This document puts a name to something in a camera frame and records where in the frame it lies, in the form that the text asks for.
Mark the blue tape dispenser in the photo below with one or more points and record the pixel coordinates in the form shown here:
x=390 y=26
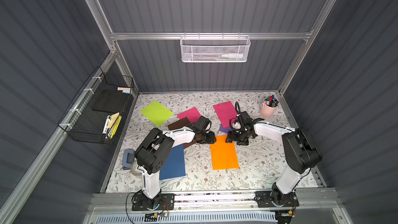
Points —
x=128 y=159

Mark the magenta paper sheet right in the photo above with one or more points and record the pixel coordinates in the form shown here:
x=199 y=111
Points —
x=225 y=112

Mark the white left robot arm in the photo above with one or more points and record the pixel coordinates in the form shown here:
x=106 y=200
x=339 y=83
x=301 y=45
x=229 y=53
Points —
x=154 y=150

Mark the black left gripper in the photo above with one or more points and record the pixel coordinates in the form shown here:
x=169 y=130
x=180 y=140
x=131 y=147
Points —
x=210 y=137

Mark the pink pen cup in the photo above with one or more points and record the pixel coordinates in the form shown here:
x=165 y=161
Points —
x=269 y=106

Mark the brown paper sheet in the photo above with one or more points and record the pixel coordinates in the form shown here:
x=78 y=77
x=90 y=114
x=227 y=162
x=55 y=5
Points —
x=180 y=124

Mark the black wire wall basket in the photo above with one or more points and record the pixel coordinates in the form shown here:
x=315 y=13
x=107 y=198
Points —
x=98 y=111

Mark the white mesh wall basket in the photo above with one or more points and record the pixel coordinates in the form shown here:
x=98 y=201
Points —
x=214 y=48

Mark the magenta paper sheet left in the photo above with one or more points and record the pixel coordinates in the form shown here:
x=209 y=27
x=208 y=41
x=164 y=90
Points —
x=192 y=114

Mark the orange paper sheet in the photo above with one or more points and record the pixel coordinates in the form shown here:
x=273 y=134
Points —
x=223 y=154

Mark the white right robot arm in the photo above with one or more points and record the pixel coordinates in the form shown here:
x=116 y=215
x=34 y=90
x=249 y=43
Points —
x=300 y=156

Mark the purple paper sheet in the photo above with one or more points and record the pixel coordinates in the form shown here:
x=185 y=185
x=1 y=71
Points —
x=224 y=129

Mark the magenta paper sheet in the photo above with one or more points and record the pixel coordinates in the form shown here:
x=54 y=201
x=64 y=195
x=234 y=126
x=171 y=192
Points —
x=192 y=114
x=225 y=112

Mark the aluminium frame post left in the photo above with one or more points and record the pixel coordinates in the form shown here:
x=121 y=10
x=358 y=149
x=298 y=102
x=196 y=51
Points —
x=101 y=23

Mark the white tape roll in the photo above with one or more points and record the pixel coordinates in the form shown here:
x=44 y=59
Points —
x=134 y=169

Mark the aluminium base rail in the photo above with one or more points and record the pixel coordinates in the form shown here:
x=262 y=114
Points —
x=168 y=201

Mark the lime green paper sheet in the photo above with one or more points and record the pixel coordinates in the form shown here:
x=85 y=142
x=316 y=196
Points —
x=157 y=113

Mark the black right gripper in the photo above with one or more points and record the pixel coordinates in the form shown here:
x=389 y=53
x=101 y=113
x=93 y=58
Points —
x=233 y=137

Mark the blue paper sheet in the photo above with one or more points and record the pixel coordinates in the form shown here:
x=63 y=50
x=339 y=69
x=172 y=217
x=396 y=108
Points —
x=175 y=164

